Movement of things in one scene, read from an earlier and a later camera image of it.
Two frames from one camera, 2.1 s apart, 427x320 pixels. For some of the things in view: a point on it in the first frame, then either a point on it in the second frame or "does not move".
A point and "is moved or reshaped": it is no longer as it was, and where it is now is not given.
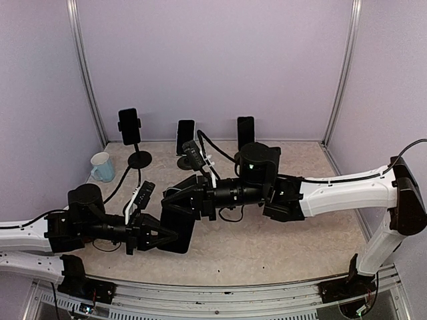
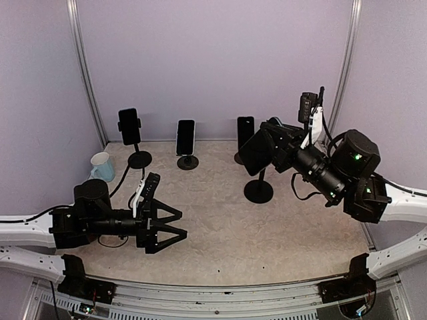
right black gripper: x=204 y=188 -> x=284 y=150
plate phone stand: x=183 y=163 does not move
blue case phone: x=186 y=133 does not move
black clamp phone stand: x=139 y=159 does not move
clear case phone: x=245 y=131 does not move
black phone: x=183 y=223 is moved or reshaped
